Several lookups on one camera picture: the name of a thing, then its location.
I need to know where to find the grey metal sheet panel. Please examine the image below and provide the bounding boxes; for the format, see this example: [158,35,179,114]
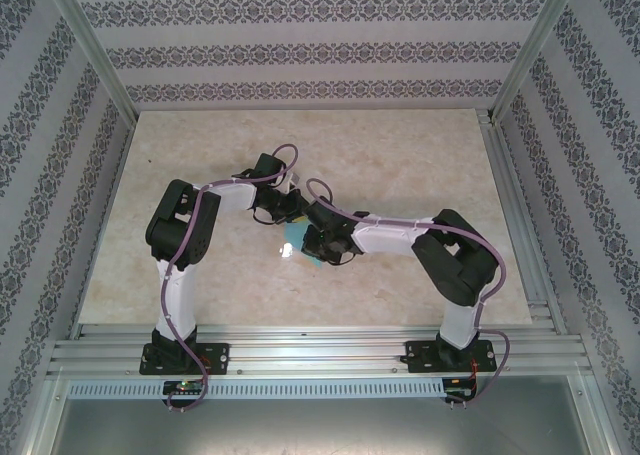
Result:
[37,374,616,455]

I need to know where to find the small circuit board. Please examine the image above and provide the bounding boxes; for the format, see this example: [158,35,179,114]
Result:
[444,377,476,399]
[163,379,207,395]

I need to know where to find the wide aluminium rail beam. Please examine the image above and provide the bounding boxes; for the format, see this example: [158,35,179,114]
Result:
[47,323,594,379]

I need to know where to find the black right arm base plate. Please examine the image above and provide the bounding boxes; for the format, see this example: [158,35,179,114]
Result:
[403,339,497,375]

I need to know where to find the white slotted cable duct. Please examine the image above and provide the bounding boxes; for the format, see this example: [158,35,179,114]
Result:
[67,378,449,400]

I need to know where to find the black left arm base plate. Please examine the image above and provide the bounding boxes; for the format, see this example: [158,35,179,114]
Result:
[139,342,232,377]

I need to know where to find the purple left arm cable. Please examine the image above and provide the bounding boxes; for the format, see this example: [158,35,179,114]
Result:
[157,143,300,415]

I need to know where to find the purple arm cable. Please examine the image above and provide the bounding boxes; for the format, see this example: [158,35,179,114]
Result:
[305,178,512,411]
[157,143,300,415]

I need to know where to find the grooved aluminium rail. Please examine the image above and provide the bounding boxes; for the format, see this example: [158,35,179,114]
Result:
[477,109,569,334]

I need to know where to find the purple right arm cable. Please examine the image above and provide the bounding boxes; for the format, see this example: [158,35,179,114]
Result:
[305,178,512,411]

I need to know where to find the aluminium frame post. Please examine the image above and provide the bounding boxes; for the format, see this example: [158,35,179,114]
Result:
[489,0,586,124]
[44,0,141,124]

